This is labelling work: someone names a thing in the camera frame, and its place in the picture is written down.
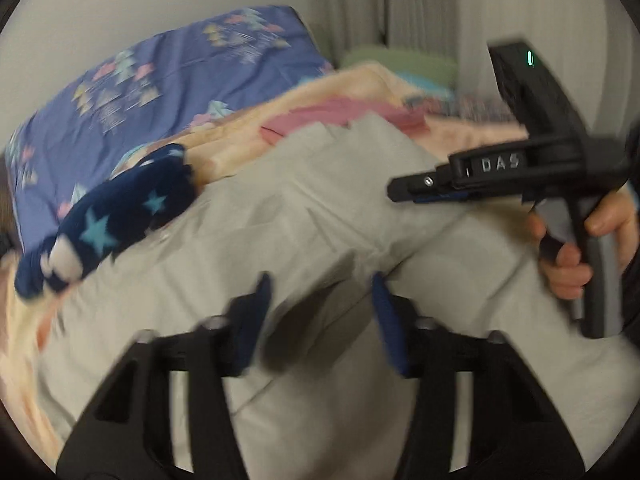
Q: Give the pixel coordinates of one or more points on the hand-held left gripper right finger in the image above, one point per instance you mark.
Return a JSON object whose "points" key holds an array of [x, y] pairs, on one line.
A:
{"points": [[387, 330]]}

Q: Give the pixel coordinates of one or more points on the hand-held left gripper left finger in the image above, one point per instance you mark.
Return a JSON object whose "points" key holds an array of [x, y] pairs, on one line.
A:
{"points": [[255, 320]]}

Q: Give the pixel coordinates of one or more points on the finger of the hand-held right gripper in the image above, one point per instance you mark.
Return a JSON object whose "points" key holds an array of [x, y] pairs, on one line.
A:
{"points": [[417, 187]]}

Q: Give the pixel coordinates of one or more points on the grey garment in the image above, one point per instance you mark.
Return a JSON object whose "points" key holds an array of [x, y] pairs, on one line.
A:
{"points": [[300, 210]]}

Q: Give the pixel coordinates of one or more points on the person's right hand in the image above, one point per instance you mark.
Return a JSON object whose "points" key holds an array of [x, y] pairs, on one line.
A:
{"points": [[565, 275]]}

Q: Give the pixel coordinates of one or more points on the multicolour patterned cloth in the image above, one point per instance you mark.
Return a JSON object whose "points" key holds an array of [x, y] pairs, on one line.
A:
{"points": [[475, 107]]}

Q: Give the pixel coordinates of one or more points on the teal cloth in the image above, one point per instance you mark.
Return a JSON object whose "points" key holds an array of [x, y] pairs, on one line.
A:
{"points": [[425, 85]]}

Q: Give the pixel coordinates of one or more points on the pink folded garment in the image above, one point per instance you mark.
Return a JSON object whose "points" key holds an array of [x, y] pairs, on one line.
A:
{"points": [[320, 115]]}

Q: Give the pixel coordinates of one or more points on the green pillow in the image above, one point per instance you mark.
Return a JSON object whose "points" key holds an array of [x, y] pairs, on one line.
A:
{"points": [[400, 57]]}

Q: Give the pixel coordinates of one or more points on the peach fleece blanket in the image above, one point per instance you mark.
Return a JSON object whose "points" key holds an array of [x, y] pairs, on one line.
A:
{"points": [[240, 145]]}

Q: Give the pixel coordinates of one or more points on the navy star-print garment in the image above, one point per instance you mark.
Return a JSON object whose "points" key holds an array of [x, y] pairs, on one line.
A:
{"points": [[115, 210]]}

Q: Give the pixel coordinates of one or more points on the grey curtain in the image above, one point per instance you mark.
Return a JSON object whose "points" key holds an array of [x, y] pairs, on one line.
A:
{"points": [[415, 0]]}

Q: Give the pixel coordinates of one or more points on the blue patterned pillow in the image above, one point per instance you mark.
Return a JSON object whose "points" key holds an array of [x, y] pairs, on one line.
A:
{"points": [[175, 70]]}

